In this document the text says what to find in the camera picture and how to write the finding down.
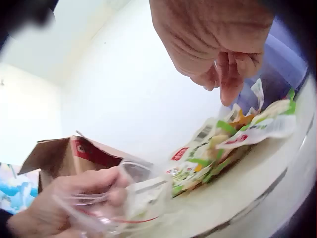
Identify clear plastic zip bag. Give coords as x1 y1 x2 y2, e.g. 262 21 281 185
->
51 159 175 238

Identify person's right thumb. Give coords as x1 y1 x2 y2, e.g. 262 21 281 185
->
191 59 221 92

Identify person's left hand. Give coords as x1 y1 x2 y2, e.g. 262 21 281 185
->
7 167 130 238

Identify open cardboard box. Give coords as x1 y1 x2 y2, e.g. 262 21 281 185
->
17 131 154 194

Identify pile of green white packets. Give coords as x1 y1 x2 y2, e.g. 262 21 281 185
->
165 79 297 199

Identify blue patterned cloth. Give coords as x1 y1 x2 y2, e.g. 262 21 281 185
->
0 162 41 215

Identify purple cloth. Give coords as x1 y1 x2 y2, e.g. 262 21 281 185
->
233 32 306 117

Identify person's right hand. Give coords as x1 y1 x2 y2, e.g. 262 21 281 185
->
149 0 275 107

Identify person's right fingers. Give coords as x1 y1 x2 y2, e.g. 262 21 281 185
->
233 51 263 83

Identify person's right index finger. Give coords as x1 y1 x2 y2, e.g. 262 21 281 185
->
219 52 245 107

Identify person's left fingers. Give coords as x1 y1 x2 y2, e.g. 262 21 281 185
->
74 167 130 208

